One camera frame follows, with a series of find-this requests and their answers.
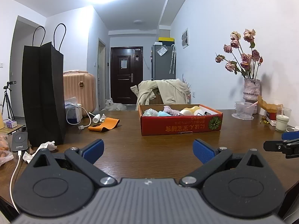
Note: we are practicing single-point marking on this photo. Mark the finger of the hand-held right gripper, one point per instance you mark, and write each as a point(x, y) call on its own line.
point(289, 135)
point(273, 145)

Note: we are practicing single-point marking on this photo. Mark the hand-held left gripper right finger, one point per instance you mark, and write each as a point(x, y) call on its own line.
point(203, 150)

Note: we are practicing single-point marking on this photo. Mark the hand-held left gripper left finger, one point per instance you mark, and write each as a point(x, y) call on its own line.
point(93, 149)

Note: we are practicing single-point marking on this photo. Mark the printed cardboard box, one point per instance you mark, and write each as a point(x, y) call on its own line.
point(177, 126)

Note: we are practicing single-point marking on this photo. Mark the purple cloth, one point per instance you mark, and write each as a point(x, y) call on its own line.
point(171, 110)

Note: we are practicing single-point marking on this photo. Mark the light blue soft toy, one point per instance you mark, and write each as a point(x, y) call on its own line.
point(163, 113)

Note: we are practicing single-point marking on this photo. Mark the light green soft toy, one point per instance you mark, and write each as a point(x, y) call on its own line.
point(150, 112)

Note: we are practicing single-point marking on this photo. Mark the small red box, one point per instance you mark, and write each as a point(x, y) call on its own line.
point(271, 116)

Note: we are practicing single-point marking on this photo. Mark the small white bottle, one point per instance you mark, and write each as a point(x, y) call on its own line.
point(97, 118)

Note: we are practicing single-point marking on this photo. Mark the white and black packet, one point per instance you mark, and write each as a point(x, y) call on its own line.
point(204, 112)

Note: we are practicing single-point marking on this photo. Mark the orange paper wrap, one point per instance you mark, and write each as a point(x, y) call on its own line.
point(268, 103)

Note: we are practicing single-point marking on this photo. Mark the white plush toy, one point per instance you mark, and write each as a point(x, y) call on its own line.
point(192, 113)

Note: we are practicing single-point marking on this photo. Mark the white charger box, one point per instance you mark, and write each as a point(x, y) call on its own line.
point(74, 114)

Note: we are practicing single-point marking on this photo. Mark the yellow spotted plush toy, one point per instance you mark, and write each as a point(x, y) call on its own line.
point(190, 109)

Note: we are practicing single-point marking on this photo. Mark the crumpled white tissue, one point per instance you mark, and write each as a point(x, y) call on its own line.
point(48, 144)

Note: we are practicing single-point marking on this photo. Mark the clear plastic cup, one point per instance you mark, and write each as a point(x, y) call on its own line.
point(243, 110)

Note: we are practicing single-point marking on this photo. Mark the white dog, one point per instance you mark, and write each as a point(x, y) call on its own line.
point(114, 106)

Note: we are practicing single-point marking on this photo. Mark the pink stone vase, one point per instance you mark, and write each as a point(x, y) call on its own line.
point(251, 91)

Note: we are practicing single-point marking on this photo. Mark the pink suitcase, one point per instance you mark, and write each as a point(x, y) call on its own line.
point(79, 91)

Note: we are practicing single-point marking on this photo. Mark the beige coat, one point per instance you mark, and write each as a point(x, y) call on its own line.
point(170, 91)

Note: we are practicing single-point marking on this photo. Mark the brown chair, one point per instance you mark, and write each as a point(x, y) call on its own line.
point(156, 99)

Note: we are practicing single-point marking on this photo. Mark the dark entrance door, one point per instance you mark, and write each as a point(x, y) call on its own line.
point(126, 84)

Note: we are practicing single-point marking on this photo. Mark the black power bank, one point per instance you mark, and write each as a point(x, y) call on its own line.
point(20, 142)

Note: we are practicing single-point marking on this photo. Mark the black paper bag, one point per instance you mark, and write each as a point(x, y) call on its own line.
point(42, 93)

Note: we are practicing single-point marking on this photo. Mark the small folding table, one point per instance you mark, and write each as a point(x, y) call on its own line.
point(14, 129)

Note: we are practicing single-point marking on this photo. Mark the purple tissue box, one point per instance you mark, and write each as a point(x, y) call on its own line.
point(10, 123)

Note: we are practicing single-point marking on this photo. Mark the plastic bag of snacks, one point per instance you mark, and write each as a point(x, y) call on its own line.
point(4, 149)

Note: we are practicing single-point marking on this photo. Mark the dried rose bouquet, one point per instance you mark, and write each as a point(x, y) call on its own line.
point(245, 58)

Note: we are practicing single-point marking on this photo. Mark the grey refrigerator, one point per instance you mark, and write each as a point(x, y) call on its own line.
point(161, 65)

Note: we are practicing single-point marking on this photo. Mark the folded umbrella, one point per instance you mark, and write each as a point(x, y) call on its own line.
point(172, 58)

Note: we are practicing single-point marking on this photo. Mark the black tripod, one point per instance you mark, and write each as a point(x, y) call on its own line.
point(8, 102)

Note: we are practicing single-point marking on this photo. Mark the yellow box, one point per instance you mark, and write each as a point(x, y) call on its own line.
point(166, 39)

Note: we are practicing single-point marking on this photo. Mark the small black camera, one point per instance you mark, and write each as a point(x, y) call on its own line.
point(11, 83)

